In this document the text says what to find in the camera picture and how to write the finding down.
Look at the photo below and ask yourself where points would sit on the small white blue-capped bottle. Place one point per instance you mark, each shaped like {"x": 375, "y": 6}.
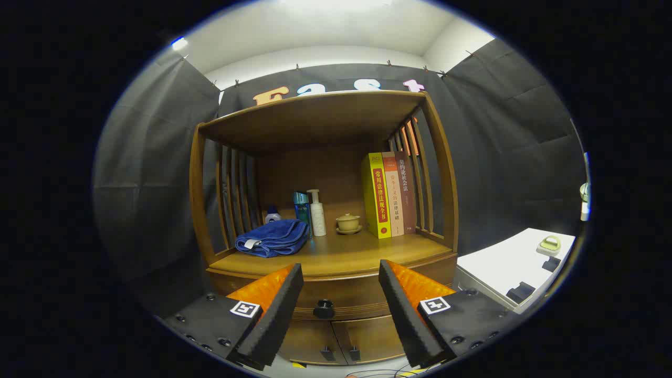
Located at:
{"x": 272, "y": 215}

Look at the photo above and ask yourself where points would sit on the wooden drawer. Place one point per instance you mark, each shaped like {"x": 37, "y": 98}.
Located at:
{"x": 346, "y": 294}

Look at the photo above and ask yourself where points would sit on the yellow book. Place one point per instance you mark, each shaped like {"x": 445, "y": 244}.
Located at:
{"x": 375, "y": 197}

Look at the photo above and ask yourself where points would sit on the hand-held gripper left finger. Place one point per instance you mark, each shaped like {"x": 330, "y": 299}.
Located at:
{"x": 275, "y": 320}

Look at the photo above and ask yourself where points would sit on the wooden cabinet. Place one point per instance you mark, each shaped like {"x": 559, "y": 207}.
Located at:
{"x": 325, "y": 173}

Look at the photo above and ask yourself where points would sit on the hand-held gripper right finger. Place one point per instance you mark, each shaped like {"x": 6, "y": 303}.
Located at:
{"x": 407, "y": 320}

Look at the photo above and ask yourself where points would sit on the blue transparent bottle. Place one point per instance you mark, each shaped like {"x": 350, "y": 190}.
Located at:
{"x": 302, "y": 207}

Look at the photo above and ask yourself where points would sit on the white pump bottle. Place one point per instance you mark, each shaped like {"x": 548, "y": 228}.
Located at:
{"x": 317, "y": 215}

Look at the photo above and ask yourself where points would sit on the brown book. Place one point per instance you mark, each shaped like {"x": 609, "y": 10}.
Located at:
{"x": 407, "y": 189}

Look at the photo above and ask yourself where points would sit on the wooden countertop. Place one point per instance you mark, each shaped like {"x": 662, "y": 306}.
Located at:
{"x": 346, "y": 252}

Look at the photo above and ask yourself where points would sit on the wooden cabinet door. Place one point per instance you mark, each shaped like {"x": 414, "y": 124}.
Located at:
{"x": 373, "y": 338}
{"x": 310, "y": 341}

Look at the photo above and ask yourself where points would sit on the blue towel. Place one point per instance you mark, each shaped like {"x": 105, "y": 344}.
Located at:
{"x": 275, "y": 239}

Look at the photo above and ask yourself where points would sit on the black drawer knob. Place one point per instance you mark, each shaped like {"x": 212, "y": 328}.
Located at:
{"x": 324, "y": 308}

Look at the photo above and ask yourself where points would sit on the orange and white book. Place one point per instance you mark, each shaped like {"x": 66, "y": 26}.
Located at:
{"x": 394, "y": 194}

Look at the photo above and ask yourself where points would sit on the beige lidded teacup with saucer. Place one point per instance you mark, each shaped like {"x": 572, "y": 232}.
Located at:
{"x": 348, "y": 222}

